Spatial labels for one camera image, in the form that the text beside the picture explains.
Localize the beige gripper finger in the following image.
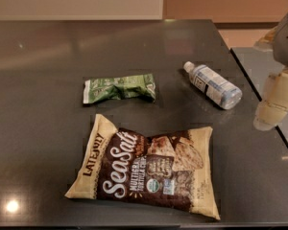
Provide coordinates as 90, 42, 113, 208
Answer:
253, 66, 288, 131

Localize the blue plastic water bottle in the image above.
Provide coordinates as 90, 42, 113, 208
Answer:
183, 61, 243, 110

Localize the brown tortilla chip bag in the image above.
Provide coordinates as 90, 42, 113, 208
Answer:
65, 114, 220, 219

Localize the green snack bag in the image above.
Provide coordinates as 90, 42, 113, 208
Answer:
83, 74, 156, 104

